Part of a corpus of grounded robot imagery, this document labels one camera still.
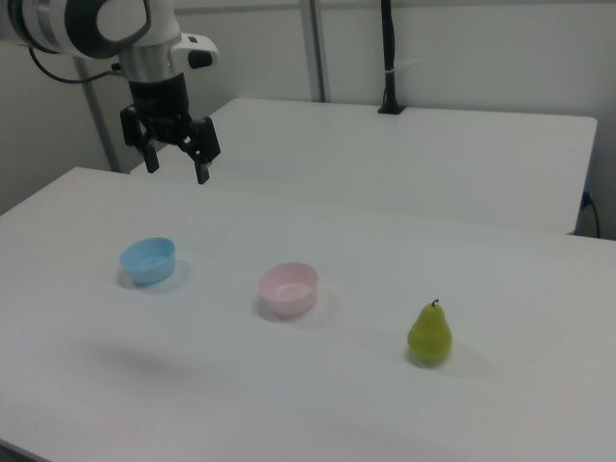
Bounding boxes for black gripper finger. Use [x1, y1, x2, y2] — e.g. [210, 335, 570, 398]
[119, 104, 161, 174]
[179, 115, 223, 186]

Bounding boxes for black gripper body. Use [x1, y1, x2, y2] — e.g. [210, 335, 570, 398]
[127, 71, 194, 145]

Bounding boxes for green pear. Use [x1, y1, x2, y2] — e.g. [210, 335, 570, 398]
[407, 298, 454, 364]

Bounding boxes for blue plastic bowl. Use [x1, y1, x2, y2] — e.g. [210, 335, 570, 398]
[118, 236, 177, 286]

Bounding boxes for pink plastic bowl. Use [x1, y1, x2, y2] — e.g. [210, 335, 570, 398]
[258, 261, 321, 318]

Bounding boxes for white side table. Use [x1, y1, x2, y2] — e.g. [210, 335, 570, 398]
[128, 97, 600, 237]

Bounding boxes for black pole with clamp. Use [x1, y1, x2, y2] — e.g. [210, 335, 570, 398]
[376, 0, 408, 116]

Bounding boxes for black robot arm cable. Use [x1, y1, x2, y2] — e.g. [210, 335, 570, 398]
[27, 45, 122, 84]

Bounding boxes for aluminium frame post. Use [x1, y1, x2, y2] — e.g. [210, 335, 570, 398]
[299, 0, 331, 103]

